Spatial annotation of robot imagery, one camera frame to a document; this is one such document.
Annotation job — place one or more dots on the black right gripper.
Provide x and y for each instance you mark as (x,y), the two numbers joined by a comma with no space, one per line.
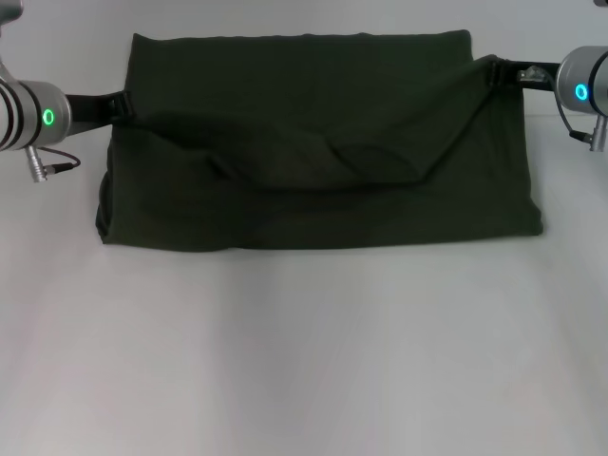
(532,76)

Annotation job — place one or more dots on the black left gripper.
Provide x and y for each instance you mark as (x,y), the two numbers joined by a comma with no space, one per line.
(90,110)

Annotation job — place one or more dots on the dark green FREE! t-shirt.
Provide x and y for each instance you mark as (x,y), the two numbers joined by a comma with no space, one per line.
(309,142)

